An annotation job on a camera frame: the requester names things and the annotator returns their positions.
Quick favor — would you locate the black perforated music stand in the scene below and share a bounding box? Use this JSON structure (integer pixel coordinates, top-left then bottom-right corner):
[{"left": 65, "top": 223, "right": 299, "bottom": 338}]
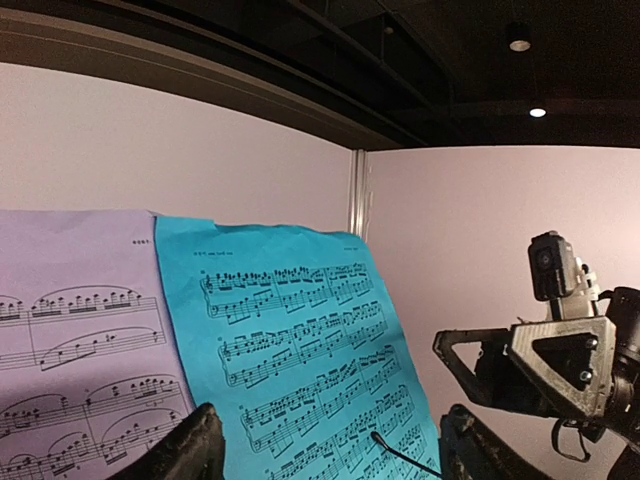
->
[{"left": 319, "top": 229, "right": 444, "bottom": 480}]

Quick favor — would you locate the lilac sheet music paper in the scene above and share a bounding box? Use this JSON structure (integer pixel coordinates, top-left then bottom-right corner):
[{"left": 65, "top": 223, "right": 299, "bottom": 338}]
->
[{"left": 1, "top": 210, "right": 192, "bottom": 479}]

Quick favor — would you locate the right aluminium frame post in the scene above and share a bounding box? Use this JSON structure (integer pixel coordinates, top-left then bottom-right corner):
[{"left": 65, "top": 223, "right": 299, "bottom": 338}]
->
[{"left": 348, "top": 149, "right": 373, "bottom": 242}]

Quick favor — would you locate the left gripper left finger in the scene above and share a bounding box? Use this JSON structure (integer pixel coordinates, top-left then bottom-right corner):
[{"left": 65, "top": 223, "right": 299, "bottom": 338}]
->
[{"left": 109, "top": 402, "right": 225, "bottom": 480}]

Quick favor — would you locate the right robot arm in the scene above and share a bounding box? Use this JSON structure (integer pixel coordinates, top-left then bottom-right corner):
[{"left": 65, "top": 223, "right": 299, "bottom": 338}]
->
[{"left": 433, "top": 287, "right": 639, "bottom": 479}]

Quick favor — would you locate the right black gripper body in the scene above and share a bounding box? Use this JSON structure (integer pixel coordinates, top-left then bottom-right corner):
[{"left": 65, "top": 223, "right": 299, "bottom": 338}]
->
[{"left": 474, "top": 287, "right": 640, "bottom": 441}]

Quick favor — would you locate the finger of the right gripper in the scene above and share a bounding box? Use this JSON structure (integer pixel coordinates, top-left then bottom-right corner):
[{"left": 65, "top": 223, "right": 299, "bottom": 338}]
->
[
  {"left": 508, "top": 317, "right": 616, "bottom": 418},
  {"left": 433, "top": 328, "right": 540, "bottom": 413}
]

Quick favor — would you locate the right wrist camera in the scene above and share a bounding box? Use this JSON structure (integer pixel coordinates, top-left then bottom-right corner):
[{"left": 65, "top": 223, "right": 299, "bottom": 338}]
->
[{"left": 527, "top": 231, "right": 601, "bottom": 321}]

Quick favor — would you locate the ceiling spot lamp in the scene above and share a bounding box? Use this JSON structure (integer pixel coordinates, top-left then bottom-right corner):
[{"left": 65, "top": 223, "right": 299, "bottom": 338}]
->
[
  {"left": 505, "top": 21, "right": 532, "bottom": 53},
  {"left": 528, "top": 100, "right": 547, "bottom": 119}
]

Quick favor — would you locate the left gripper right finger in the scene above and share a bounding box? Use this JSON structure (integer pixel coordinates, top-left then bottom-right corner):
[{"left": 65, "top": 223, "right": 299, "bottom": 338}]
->
[{"left": 439, "top": 404, "right": 549, "bottom": 480}]

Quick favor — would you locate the cyan paper sheet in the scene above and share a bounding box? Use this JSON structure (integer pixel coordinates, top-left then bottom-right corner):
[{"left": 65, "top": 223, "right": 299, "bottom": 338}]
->
[{"left": 153, "top": 214, "right": 444, "bottom": 480}]

